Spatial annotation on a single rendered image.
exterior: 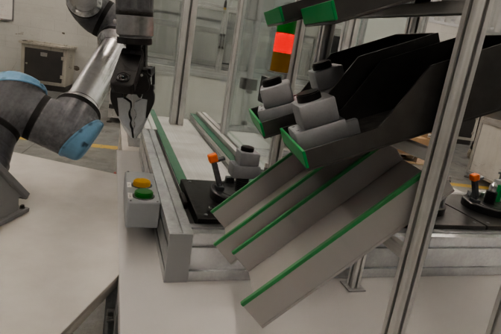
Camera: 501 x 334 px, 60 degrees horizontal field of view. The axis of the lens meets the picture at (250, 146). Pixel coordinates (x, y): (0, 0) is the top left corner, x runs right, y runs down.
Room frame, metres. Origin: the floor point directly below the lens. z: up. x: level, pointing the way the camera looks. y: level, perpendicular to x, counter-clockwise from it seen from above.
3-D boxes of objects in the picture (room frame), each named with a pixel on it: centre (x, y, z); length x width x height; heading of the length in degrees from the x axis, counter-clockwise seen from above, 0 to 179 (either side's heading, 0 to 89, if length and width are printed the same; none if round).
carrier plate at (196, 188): (0.94, 0.01, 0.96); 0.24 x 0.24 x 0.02; 19
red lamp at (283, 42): (1.16, -0.04, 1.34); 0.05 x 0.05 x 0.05
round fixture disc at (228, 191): (0.94, 0.01, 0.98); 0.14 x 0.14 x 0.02
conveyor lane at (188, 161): (1.24, 0.08, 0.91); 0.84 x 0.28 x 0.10; 19
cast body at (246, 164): (0.95, 0.00, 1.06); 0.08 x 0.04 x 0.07; 109
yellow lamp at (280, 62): (1.16, -0.04, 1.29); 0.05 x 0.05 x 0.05
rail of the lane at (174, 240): (1.15, 0.24, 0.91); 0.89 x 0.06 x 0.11; 19
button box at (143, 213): (0.95, 0.24, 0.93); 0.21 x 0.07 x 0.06; 19
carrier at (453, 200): (1.19, -0.70, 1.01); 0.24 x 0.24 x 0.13; 19
